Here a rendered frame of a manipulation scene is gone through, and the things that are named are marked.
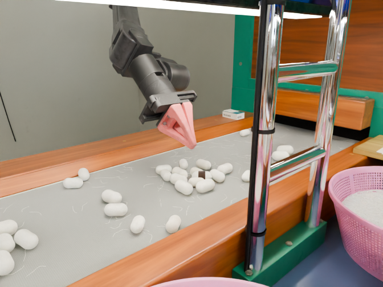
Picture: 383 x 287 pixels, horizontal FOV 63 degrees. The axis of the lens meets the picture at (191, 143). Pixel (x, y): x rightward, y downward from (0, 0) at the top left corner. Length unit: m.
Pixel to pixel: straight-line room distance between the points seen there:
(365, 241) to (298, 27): 0.65
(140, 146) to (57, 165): 0.19
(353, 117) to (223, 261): 0.54
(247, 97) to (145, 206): 0.66
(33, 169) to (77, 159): 0.08
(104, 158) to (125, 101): 2.29
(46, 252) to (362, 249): 0.43
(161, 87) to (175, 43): 2.02
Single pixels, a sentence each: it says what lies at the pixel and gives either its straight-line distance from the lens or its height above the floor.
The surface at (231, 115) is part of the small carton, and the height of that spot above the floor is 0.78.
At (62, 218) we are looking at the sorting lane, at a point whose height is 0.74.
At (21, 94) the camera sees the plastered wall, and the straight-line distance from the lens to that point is 2.58.
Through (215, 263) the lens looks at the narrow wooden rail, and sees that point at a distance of 0.41.
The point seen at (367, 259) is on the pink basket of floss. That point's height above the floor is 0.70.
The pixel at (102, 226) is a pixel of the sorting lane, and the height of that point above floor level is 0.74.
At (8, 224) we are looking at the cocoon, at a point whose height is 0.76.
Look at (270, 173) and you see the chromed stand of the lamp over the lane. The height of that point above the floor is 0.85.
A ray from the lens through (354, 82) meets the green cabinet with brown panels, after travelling 0.92.
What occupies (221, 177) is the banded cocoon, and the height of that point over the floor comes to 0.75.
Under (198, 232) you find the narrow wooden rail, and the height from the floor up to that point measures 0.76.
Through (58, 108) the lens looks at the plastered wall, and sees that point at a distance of 2.68.
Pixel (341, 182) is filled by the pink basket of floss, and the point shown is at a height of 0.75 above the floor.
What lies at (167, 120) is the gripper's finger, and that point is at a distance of 0.57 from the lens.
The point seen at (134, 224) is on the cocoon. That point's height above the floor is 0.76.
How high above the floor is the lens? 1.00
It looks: 18 degrees down
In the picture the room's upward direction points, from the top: straight up
